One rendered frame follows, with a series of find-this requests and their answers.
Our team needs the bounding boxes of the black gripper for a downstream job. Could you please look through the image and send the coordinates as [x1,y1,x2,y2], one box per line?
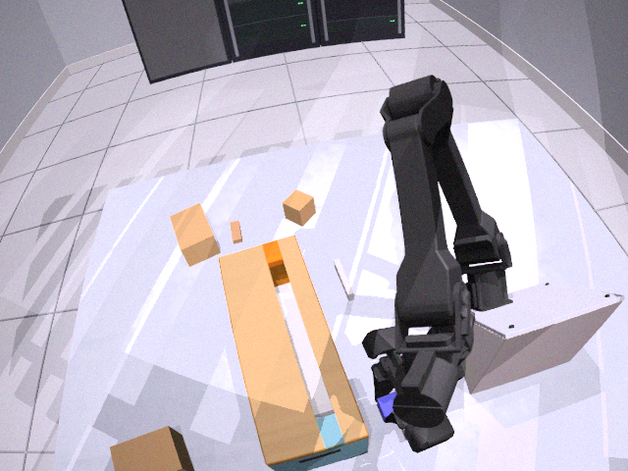
[362,327,454,453]

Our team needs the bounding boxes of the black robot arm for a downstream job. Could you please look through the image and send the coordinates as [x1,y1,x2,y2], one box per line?
[380,75,513,429]

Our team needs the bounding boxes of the small blue block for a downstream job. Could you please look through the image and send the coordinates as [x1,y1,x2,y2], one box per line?
[377,392,396,422]

